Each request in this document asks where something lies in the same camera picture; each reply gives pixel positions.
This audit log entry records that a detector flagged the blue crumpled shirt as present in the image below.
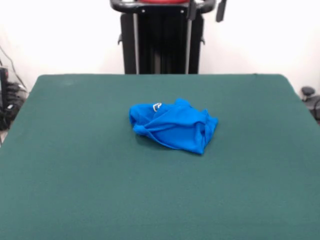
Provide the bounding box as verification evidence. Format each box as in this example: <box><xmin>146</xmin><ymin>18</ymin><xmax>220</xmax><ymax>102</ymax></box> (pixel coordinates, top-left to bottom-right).
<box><xmin>128</xmin><ymin>97</ymin><xmax>219</xmax><ymax>156</ymax></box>

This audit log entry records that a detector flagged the dark green table cloth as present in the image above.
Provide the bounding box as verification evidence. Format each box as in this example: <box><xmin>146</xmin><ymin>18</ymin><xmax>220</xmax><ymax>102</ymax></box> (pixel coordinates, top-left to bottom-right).
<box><xmin>0</xmin><ymin>73</ymin><xmax>320</xmax><ymax>240</ymax></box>

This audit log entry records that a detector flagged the black office chair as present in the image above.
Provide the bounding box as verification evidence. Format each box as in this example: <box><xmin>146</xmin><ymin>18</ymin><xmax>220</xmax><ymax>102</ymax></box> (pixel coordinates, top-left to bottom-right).
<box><xmin>300</xmin><ymin>86</ymin><xmax>320</xmax><ymax>125</ymax></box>

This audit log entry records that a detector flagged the black electronics box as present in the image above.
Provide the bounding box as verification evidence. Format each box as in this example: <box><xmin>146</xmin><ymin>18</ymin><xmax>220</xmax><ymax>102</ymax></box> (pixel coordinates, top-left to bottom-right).
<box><xmin>0</xmin><ymin>66</ymin><xmax>10</xmax><ymax>106</ymax></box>

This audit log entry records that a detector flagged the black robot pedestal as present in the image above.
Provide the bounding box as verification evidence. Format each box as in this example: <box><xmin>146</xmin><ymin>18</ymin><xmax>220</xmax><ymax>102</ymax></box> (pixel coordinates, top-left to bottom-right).
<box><xmin>109</xmin><ymin>0</ymin><xmax>228</xmax><ymax>75</ymax></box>

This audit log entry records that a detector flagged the black cable bundle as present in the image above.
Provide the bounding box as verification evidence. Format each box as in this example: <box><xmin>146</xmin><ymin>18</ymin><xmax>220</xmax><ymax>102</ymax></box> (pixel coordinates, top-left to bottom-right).
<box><xmin>0</xmin><ymin>46</ymin><xmax>29</xmax><ymax>131</ymax></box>

